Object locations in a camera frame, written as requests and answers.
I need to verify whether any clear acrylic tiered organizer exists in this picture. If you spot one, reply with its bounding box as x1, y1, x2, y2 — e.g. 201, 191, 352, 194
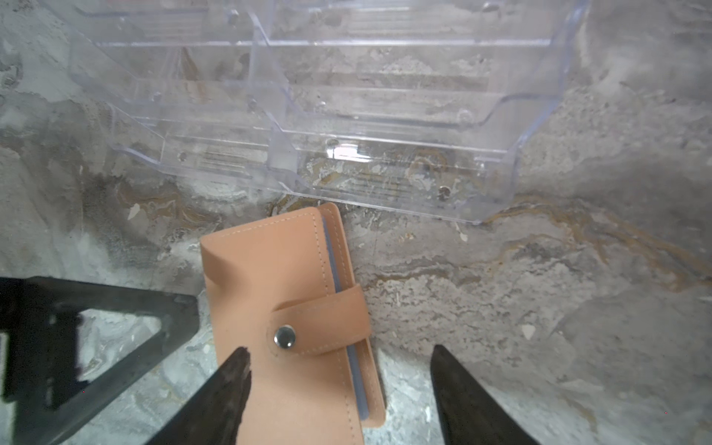
46, 1, 588, 222

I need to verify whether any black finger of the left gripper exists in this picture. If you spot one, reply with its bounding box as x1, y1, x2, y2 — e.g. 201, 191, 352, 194
1, 276, 200, 444

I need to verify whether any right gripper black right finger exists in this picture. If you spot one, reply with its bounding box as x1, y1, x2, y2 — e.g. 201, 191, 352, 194
430, 344, 538, 445

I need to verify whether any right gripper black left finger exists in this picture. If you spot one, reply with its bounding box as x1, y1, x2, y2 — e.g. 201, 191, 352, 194
148, 347, 251, 445

